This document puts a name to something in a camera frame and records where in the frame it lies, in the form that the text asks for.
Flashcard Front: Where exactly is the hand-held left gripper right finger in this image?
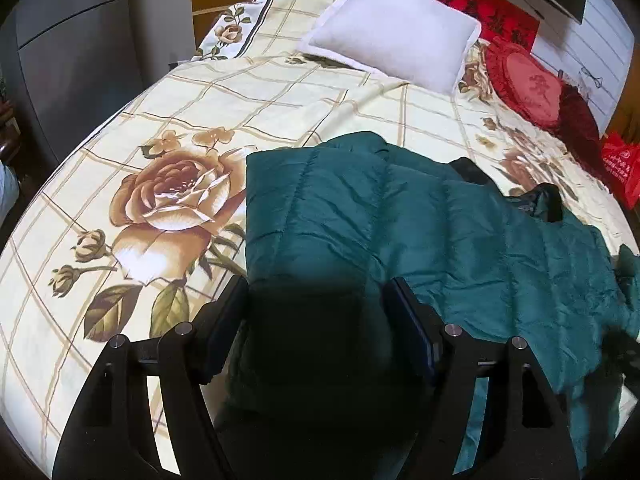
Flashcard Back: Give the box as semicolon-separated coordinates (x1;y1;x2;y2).
383;277;581;480

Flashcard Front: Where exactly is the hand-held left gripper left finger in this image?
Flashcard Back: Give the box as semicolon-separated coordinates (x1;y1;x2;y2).
51;276;250;480

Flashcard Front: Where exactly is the green puffer jacket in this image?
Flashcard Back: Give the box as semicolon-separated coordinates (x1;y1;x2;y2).
215;131;640;480

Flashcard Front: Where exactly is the floral checked bed sheet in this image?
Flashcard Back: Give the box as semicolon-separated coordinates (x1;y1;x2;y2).
0;0;632;480

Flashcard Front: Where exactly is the red plastic bag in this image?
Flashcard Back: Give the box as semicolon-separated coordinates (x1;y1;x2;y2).
599;131;640;211

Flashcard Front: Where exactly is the red heart-shaped cushion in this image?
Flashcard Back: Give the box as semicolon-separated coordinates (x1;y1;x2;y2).
485;36;567;130

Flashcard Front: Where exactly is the dark red cushion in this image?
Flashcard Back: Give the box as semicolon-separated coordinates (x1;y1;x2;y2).
549;77;602;157

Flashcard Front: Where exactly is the white pillow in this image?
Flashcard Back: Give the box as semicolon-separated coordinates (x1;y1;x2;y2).
296;0;483;95

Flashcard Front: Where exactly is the grey wardrobe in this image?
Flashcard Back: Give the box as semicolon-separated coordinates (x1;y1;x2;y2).
0;0;197;161

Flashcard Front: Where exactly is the red patterned pillow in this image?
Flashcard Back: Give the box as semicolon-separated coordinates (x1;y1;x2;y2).
425;0;542;54

